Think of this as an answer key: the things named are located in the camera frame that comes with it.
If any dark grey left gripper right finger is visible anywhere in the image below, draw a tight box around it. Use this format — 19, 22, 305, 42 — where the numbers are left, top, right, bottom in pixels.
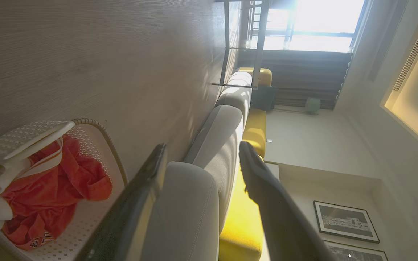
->
238, 141, 336, 261

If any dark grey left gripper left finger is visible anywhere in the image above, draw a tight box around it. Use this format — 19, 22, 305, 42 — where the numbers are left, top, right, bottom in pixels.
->
75, 144, 169, 261

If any white perforated laundry basket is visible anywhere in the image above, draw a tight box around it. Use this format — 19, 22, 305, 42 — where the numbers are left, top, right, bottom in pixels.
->
0, 118, 129, 261

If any yellow sofa seat cushion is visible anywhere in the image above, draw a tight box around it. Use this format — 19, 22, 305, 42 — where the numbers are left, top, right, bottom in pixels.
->
218, 108, 267, 261

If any black framed picture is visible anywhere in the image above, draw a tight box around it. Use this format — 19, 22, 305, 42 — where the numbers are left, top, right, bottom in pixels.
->
313, 200, 381, 243
323, 240, 389, 261

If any red jersey garment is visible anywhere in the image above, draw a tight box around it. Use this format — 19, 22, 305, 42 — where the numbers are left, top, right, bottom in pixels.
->
0, 134, 113, 250

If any grey fabric sofa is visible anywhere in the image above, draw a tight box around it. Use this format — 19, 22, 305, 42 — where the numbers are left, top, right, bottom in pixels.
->
140, 71, 253, 261

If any pale green round pot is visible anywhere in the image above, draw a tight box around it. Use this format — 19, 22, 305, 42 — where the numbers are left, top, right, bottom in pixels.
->
305, 97, 321, 115

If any dark teal throw pillow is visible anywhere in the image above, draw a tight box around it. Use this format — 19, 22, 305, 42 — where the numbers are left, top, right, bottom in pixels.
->
251, 85, 278, 111

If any white garment with red stripes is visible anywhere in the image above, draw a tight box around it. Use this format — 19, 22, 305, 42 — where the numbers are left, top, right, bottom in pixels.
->
0, 145, 64, 221

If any large bright window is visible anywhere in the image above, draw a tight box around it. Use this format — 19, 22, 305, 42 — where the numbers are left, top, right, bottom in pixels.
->
249, 0, 367, 53

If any black metal frame table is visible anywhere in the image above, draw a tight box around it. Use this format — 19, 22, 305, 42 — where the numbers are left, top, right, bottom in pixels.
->
211, 0, 270, 89

